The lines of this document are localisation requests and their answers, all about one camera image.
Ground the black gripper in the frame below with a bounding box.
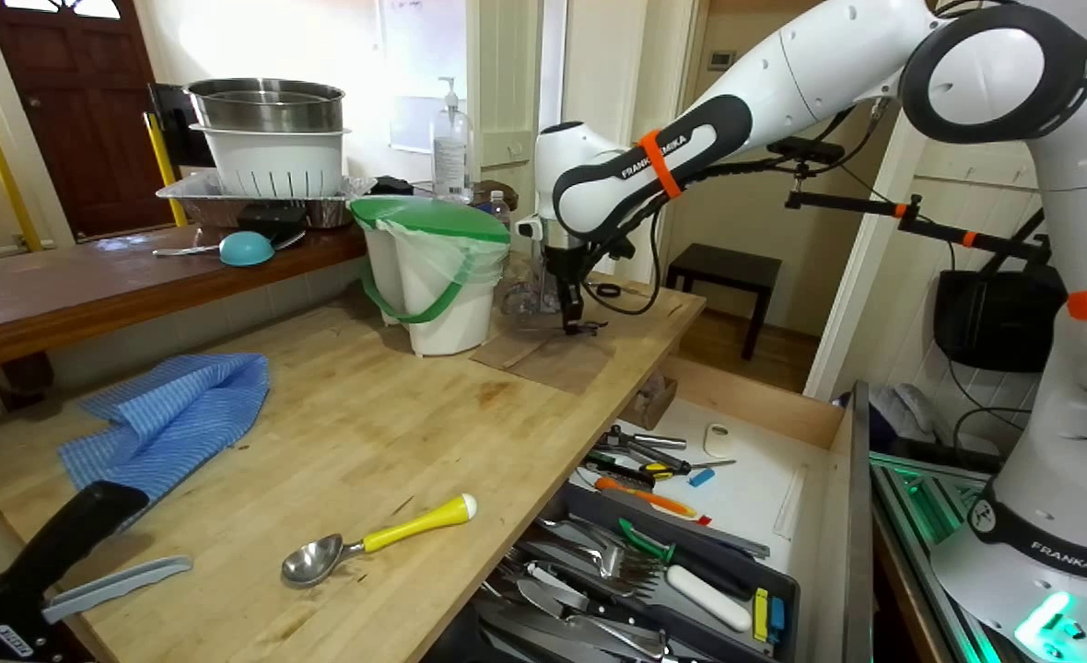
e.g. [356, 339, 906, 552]
[540, 240, 606, 336]

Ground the open wooden drawer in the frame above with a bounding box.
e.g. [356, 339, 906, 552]
[423, 354, 881, 663]

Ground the black cutlery holder tray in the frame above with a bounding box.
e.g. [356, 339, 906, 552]
[461, 479, 806, 663]

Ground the tall glass spice jar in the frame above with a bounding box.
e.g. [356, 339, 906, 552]
[494, 237, 566, 339]

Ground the brown paper mat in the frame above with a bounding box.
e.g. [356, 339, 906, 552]
[470, 320, 626, 399]

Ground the white bin with green lid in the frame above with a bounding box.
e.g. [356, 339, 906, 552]
[345, 196, 515, 363]

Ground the black stool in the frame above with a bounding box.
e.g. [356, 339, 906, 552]
[663, 240, 784, 366]

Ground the tall clear pump bottle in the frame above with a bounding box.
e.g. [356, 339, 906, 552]
[431, 75, 470, 202]

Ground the orange pen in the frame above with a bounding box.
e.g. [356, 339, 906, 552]
[593, 472, 698, 522]

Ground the blue round dish scrubber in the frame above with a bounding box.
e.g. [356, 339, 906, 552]
[151, 227, 314, 274]

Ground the white dish rack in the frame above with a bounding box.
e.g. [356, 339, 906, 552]
[151, 126, 364, 205]

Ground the black tripod rod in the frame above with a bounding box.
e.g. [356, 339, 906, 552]
[762, 134, 1051, 270]

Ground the metal pot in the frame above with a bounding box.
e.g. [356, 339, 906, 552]
[185, 79, 348, 137]

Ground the blue cloth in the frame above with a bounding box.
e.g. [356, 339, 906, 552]
[56, 351, 275, 504]

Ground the black bag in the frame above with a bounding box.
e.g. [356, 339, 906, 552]
[930, 262, 1072, 377]

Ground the robot mounting platform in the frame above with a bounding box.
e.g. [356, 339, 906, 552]
[864, 448, 1026, 663]

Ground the yellow pole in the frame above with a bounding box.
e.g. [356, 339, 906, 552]
[0, 101, 44, 258]
[135, 112, 192, 231]

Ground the brown wooden counter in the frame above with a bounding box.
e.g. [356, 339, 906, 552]
[0, 223, 373, 381]

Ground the dark red wooden door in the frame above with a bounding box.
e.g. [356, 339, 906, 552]
[0, 0, 180, 240]

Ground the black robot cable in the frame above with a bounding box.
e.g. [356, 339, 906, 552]
[589, 209, 670, 326]

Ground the black handled screwdriver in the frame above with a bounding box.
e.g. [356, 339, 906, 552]
[583, 445, 739, 488]

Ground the yellow handled ice cream scoop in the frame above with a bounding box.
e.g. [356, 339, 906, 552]
[275, 490, 482, 593]

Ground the white handled knife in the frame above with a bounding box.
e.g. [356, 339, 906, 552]
[659, 559, 756, 639]

